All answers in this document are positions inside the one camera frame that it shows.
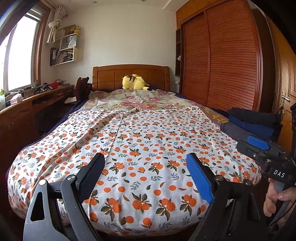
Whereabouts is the person's right hand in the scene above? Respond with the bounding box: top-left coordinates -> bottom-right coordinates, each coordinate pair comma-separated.
264,182 -> 296,217

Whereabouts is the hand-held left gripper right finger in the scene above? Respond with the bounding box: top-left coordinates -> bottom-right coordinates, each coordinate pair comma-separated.
186,153 -> 269,241

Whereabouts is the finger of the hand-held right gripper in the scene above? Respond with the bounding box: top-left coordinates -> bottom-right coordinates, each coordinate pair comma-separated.
247,136 -> 287,154
236,140 -> 277,165

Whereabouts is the black double-breasted coat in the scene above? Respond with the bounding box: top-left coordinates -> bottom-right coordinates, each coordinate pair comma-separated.
228,107 -> 281,127

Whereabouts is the wooden door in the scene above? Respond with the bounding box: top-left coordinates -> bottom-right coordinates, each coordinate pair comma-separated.
266,16 -> 296,149

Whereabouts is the wooden bed headboard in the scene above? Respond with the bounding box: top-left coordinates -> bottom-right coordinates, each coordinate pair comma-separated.
92,64 -> 171,92

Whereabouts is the folded grey garment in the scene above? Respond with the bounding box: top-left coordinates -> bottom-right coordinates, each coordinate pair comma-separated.
220,122 -> 262,144

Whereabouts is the wooden louvered wardrobe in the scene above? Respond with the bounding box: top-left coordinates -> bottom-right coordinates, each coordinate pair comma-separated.
175,0 -> 266,113

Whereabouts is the dark wooden side shelf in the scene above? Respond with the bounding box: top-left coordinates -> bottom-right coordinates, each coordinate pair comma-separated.
175,29 -> 182,76

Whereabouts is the folded navy garment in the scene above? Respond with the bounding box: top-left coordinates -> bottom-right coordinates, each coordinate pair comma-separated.
228,116 -> 282,141

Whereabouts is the white paper bag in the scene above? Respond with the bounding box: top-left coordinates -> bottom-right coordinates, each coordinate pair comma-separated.
60,35 -> 78,50

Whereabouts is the wooden chair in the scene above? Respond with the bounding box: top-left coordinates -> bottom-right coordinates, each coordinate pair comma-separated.
76,77 -> 92,101

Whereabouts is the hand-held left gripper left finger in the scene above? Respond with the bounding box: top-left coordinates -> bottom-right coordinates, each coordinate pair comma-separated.
23,153 -> 105,241

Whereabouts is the tied beige curtain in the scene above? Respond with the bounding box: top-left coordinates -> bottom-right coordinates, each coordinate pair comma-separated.
46,6 -> 66,43

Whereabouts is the pink floral quilt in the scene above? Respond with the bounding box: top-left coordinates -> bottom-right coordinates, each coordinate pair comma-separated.
82,89 -> 222,116

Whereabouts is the white wall shelf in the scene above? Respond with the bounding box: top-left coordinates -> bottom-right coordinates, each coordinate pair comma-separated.
50,24 -> 81,66

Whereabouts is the long wooden desk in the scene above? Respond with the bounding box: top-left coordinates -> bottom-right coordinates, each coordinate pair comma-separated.
0,85 -> 75,163

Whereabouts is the orange fruit print bed sheet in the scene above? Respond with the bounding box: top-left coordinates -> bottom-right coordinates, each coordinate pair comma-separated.
7,108 -> 262,237

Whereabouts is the window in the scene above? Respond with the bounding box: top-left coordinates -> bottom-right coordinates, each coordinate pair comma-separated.
0,9 -> 50,93

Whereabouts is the yellow plush toy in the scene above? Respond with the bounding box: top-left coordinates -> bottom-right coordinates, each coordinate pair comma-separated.
122,74 -> 151,91

